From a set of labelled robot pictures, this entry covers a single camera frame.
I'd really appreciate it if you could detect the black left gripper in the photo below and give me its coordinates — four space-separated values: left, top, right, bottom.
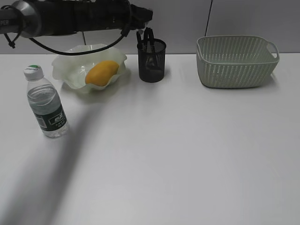
130 4 153 30

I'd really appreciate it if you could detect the black marker pen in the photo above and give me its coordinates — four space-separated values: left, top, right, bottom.
149 29 156 53
136 31 143 50
142 27 151 52

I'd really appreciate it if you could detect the yellow mango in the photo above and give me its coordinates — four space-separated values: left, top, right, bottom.
85 60 119 87

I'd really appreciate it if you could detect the clear water bottle green label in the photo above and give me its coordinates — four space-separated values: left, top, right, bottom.
23 65 68 138

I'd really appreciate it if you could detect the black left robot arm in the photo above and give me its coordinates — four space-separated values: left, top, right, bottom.
0 0 153 38

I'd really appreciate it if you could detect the black mesh pen holder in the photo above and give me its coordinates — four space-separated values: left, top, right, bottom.
138 38 166 83

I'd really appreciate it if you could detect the pale green wavy plate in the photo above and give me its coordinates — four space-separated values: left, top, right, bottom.
52 47 128 92

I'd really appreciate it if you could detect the pale green woven basket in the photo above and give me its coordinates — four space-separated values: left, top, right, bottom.
196 35 280 89

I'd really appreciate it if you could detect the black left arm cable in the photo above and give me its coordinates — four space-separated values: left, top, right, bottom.
3 4 134 56

